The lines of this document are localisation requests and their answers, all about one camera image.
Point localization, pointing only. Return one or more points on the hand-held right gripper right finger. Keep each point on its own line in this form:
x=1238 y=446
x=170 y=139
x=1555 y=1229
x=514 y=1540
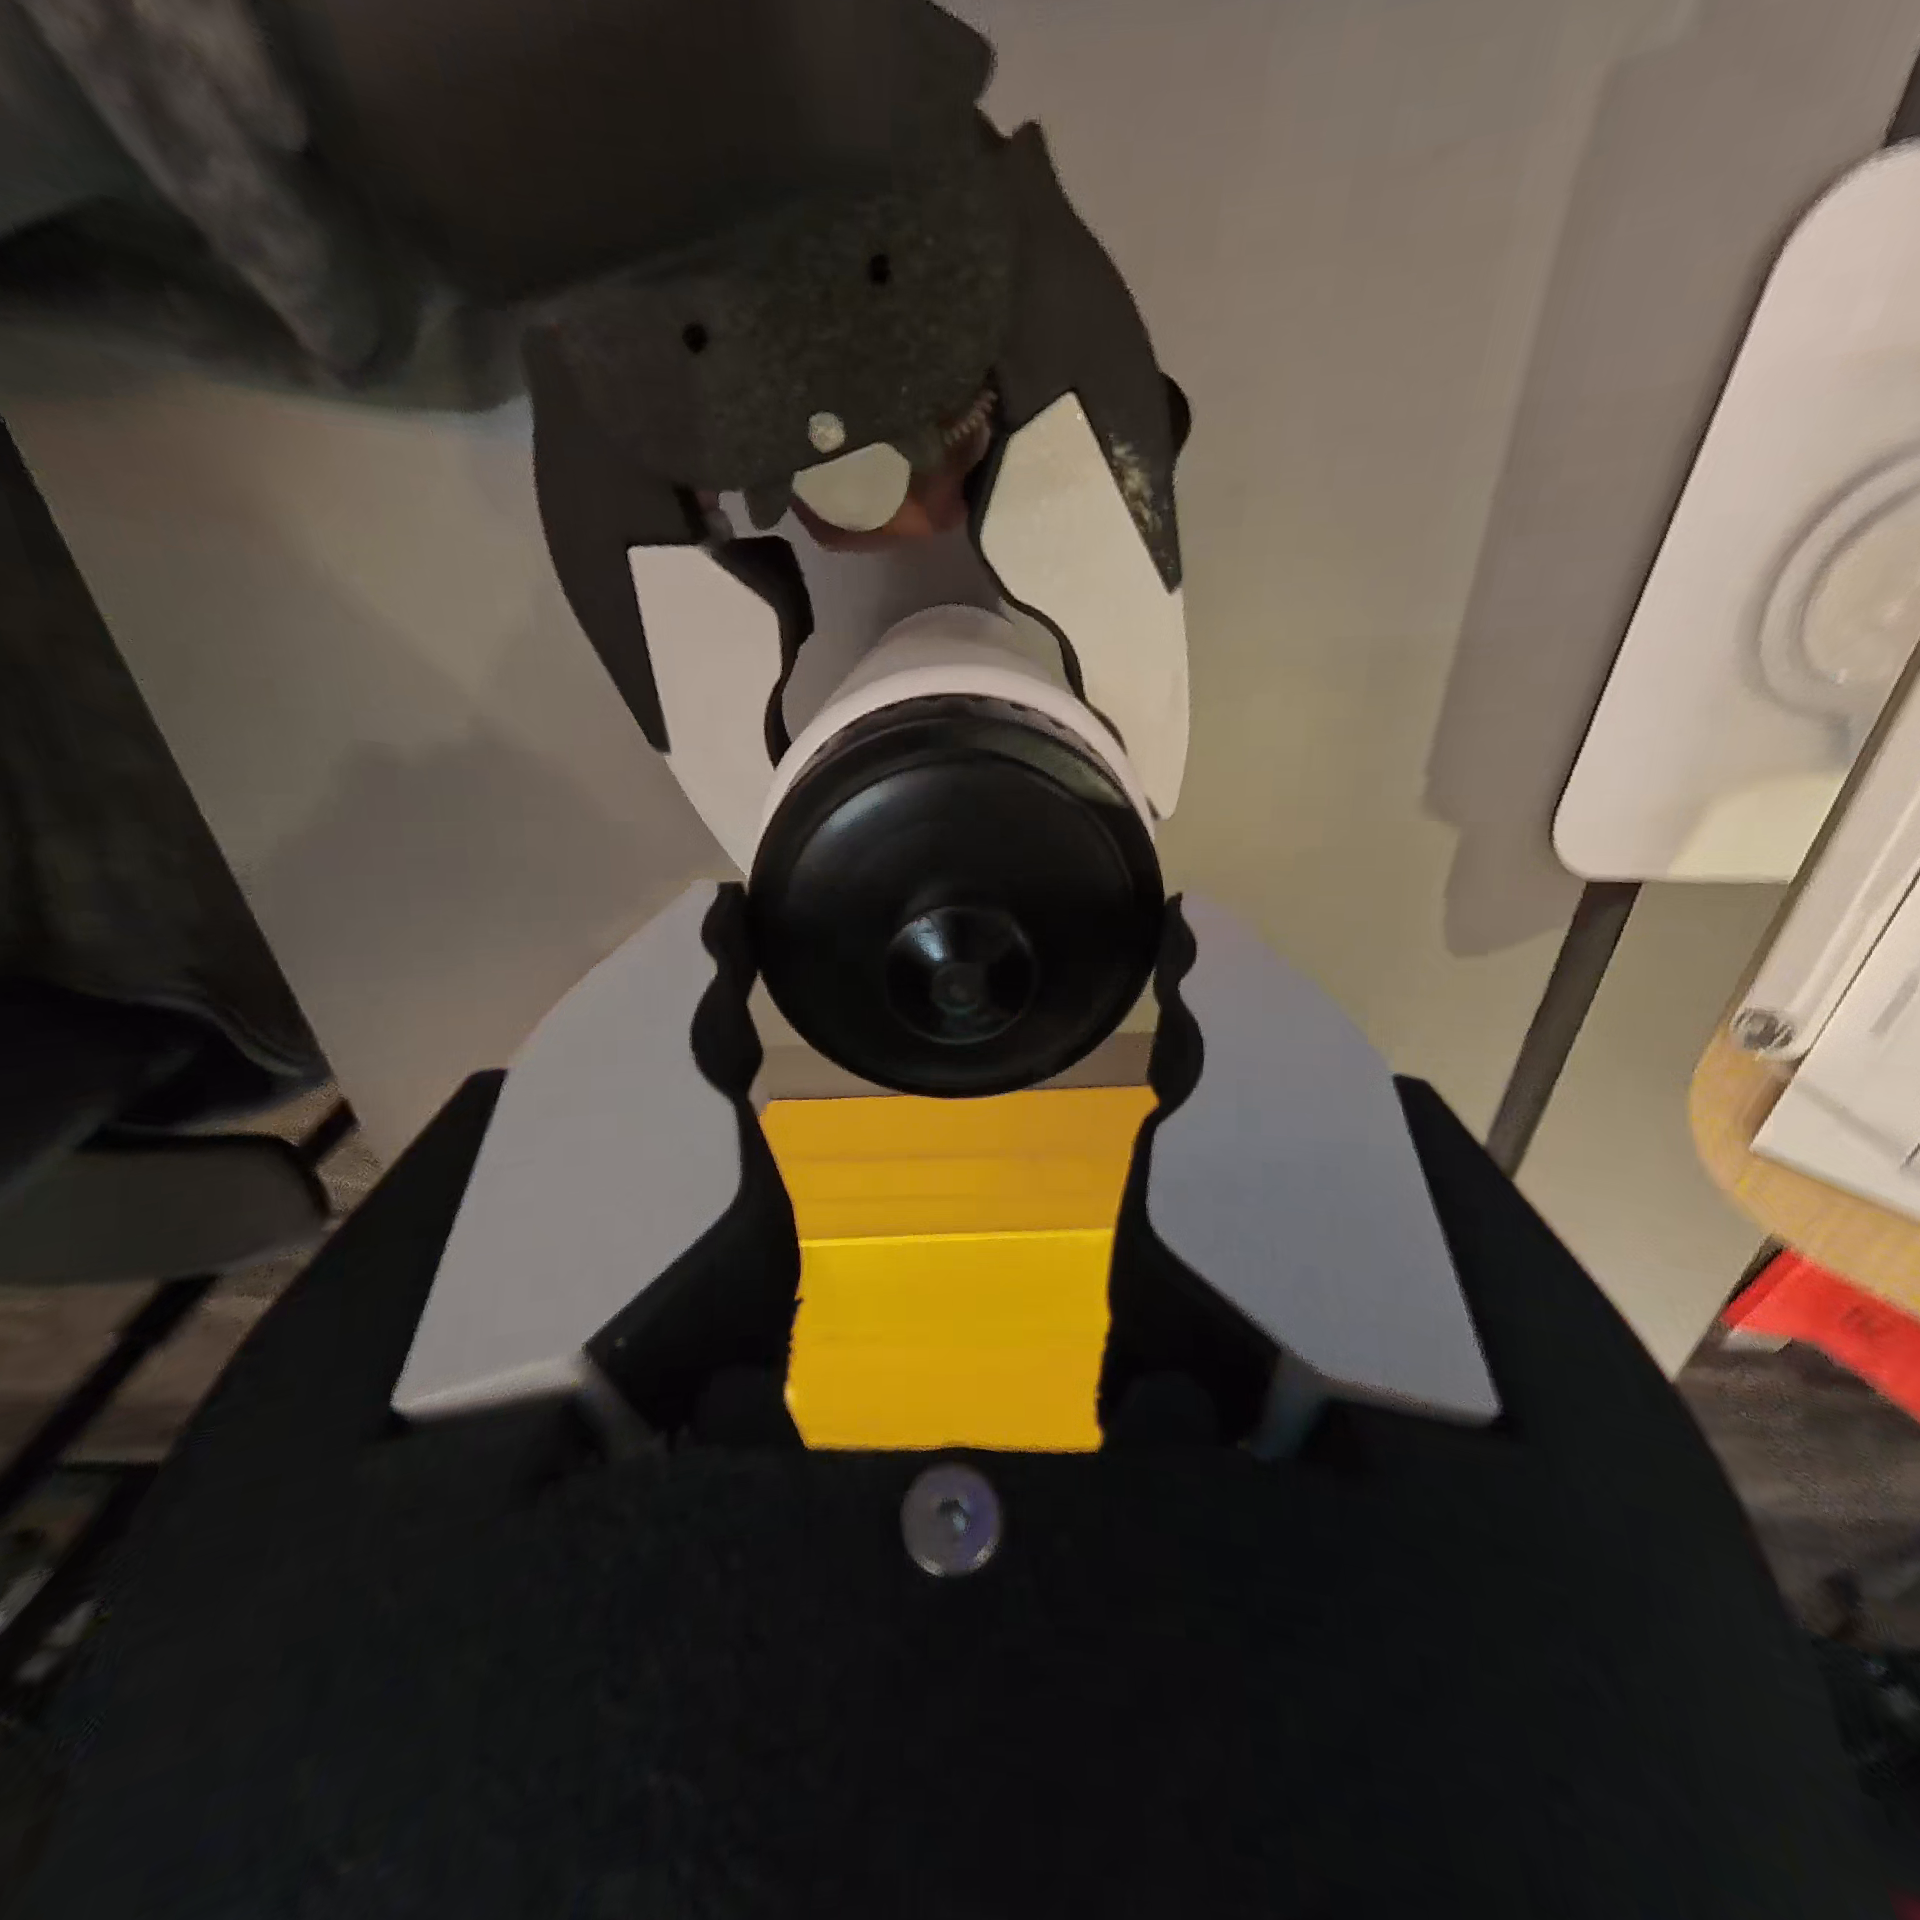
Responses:
x=1306 y=1185

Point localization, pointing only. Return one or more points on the person's left hand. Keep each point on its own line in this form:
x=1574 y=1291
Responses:
x=931 y=510

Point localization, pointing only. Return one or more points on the white plastic bottle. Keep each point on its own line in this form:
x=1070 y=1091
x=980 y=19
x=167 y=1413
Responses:
x=961 y=662

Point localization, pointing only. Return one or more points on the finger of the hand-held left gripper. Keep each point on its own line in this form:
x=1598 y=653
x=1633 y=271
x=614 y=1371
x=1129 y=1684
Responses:
x=705 y=662
x=1108 y=615

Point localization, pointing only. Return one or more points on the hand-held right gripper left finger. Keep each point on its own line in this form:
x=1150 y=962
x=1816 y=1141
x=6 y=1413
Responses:
x=585 y=1185

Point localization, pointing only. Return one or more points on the printed instruction sheet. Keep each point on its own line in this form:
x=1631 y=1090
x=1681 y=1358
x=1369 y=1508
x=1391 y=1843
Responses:
x=1875 y=1081

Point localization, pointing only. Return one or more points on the black bottle lid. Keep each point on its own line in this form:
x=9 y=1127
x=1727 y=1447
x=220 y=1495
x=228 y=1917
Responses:
x=900 y=839

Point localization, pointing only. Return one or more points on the orange traffic cone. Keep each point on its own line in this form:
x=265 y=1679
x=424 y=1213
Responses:
x=1828 y=1319

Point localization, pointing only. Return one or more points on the yellow plastic bin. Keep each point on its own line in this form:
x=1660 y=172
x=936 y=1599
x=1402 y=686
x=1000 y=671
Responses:
x=961 y=1319

